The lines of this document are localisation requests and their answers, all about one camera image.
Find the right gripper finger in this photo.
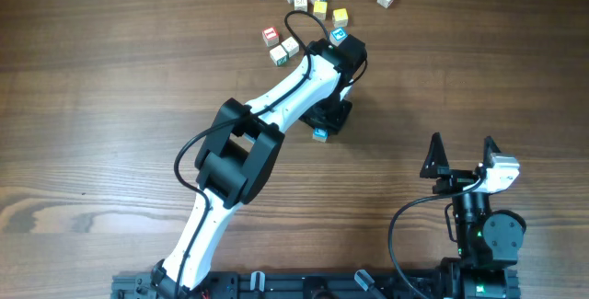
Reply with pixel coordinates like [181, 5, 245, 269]
[420, 132, 450, 178]
[483, 136, 501, 166]

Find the white block blue base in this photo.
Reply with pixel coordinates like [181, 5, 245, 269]
[312, 128, 329, 143]

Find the red letter I block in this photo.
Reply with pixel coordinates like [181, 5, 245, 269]
[261, 27, 280, 47]

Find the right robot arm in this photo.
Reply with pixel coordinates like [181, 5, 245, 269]
[420, 132, 526, 298]

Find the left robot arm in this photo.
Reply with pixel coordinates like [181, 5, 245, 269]
[151, 35, 367, 298]

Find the white block green side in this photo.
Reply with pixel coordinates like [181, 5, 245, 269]
[269, 45, 289, 66]

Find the blue letter P block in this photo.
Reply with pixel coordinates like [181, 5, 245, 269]
[329, 27, 348, 47]

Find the white plain wooden block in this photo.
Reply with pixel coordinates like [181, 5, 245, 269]
[281, 36, 300, 58]

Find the yellow block lower right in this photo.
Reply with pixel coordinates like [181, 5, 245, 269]
[332, 8, 349, 28]

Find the yellow block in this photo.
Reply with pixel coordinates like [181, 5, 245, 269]
[332, 8, 349, 28]
[313, 1, 328, 21]

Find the yellow block middle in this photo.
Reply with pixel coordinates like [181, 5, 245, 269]
[313, 1, 328, 21]

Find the white block brown drawing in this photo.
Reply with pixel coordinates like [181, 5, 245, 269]
[294, 0, 308, 12]

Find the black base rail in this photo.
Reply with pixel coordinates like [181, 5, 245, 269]
[110, 269, 521, 299]

